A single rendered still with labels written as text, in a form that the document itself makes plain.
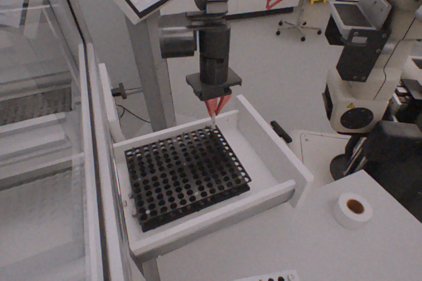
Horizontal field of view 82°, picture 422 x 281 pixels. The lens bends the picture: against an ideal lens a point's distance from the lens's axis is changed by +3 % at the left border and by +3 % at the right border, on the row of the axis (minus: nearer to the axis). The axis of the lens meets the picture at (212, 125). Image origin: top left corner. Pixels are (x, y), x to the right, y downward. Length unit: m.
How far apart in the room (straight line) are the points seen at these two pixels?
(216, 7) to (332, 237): 0.53
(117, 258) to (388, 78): 0.86
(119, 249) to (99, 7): 1.83
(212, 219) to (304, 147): 1.07
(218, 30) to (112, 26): 1.68
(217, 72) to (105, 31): 1.68
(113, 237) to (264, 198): 0.27
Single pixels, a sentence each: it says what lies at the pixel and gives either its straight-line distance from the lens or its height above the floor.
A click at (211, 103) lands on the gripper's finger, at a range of 0.49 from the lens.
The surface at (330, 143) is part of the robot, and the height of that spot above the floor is 0.28.
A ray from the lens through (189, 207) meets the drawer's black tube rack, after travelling 0.49.
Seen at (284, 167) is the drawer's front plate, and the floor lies 0.90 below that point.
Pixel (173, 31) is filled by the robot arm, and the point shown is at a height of 1.14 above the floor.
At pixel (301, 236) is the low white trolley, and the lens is 0.62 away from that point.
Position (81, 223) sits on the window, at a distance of 0.29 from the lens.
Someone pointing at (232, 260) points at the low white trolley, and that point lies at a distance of 0.57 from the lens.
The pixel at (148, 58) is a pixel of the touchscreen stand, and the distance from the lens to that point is 1.38.
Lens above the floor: 1.31
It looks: 43 degrees down
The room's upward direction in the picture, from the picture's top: straight up
